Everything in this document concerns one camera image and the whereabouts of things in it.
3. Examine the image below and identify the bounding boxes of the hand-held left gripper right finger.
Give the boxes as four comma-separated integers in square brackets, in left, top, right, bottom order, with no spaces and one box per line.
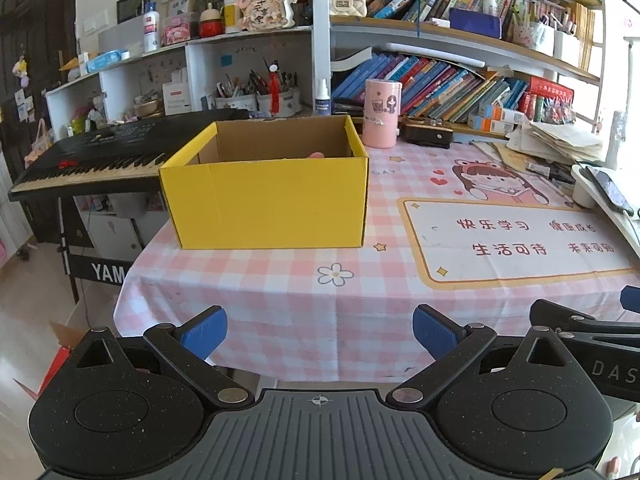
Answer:
[385,304,585,406]

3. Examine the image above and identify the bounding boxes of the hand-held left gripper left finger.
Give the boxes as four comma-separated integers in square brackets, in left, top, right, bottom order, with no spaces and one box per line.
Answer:
[65,305,256,407]

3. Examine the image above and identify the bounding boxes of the yellow cardboard box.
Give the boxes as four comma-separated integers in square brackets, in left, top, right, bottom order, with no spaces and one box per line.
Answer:
[158,114,371,251]

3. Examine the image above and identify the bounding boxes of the black smartphone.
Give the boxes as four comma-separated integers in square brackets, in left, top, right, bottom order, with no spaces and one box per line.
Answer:
[586,166,636,216]

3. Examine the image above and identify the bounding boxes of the white raised board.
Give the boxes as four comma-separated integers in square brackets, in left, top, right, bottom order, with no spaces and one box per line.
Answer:
[570,164,640,261]

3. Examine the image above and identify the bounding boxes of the black keyboard stand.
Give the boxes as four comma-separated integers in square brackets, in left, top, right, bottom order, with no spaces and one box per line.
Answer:
[57,195,131,306]

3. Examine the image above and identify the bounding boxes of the white storage cabinet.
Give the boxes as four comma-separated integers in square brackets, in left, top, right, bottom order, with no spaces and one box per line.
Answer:
[75,195,168,261]

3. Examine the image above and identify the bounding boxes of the red cardboard box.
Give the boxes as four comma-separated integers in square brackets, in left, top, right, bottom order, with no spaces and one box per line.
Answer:
[12,320,86,401]

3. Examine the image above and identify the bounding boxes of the white lamp pole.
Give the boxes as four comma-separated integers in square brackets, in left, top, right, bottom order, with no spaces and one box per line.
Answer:
[607,110,632,171]

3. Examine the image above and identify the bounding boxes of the beige booklet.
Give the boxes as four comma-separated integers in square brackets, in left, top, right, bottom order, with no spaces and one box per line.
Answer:
[470,140,531,171]

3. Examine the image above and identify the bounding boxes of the stack of white papers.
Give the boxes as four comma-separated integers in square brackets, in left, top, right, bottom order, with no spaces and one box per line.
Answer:
[507,120,603,163]

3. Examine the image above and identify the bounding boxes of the dark brown stapler box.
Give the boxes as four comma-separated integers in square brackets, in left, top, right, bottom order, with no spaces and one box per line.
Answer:
[400,116,455,149]

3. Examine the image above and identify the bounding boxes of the orange white small carton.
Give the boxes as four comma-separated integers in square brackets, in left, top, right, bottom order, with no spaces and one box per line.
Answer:
[477,102,521,121]
[467,115,516,133]

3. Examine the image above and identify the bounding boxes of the pink cylindrical container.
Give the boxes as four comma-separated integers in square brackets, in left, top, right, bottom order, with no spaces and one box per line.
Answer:
[361,79,403,149]

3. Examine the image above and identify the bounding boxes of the black electronic keyboard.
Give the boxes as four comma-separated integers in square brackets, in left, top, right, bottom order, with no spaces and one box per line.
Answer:
[9,108,251,203]

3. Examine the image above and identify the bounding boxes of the red gift box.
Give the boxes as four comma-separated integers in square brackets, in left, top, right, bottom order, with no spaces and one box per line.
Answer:
[520,77,576,123]

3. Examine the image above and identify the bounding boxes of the white pen cup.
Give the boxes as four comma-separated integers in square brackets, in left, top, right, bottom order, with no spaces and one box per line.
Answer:
[256,85,302,117]
[215,85,258,111]

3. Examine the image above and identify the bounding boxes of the white box with red label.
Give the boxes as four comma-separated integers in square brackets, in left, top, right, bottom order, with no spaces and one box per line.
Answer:
[162,80,192,116]

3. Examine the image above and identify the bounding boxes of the row of blue-spined books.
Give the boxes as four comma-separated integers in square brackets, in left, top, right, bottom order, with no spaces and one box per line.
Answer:
[332,50,531,123]

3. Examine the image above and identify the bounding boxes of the pink handbag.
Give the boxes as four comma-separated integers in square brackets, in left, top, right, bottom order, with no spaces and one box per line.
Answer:
[25,117,53,166]

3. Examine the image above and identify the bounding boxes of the red tassel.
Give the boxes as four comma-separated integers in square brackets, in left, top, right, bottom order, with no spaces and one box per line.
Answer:
[267,62,283,116]

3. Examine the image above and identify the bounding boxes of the white spray bottle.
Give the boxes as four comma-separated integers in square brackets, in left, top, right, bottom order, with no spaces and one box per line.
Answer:
[315,79,333,117]

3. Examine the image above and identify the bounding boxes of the white cubby shelf unit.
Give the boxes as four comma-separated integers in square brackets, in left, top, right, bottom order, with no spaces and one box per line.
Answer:
[45,25,316,136]

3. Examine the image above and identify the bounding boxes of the white pencil containers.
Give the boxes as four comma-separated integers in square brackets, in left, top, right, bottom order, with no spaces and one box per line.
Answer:
[515,22,583,68]

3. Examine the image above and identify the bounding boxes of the blue tissue pack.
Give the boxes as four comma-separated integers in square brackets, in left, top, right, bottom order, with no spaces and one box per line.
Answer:
[86,49,130,73]

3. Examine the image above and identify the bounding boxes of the pink printed box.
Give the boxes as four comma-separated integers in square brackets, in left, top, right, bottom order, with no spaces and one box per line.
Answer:
[162,12,193,45]

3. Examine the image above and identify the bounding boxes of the dark blue box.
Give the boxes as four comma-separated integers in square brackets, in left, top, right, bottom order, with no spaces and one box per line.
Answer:
[448,7,502,40]

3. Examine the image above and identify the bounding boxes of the grey storage box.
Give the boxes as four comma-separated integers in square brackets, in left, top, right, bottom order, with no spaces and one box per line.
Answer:
[97,14,148,56]

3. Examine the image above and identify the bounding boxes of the white bottle with red label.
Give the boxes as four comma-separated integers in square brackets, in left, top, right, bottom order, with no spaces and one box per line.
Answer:
[142,2,161,53]

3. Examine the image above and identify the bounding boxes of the red round pot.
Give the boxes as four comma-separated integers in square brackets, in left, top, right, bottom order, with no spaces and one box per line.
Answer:
[199,2,224,38]

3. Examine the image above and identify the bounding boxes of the pig decoration plaque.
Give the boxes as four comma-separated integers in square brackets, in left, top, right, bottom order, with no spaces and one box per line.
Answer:
[235,0,296,32]

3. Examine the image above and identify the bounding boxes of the dark wooden door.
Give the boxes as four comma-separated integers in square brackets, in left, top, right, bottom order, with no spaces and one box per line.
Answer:
[0,0,78,171]

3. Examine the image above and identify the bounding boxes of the white frame wooden bookshelf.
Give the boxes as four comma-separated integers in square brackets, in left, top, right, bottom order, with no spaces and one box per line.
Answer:
[311,0,608,141]

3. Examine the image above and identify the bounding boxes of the white wall switch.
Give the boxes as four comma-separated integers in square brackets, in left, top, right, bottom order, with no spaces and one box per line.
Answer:
[82,12,108,36]

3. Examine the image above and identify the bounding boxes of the black picture frame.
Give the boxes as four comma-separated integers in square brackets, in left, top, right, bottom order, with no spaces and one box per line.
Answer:
[116,0,151,25]

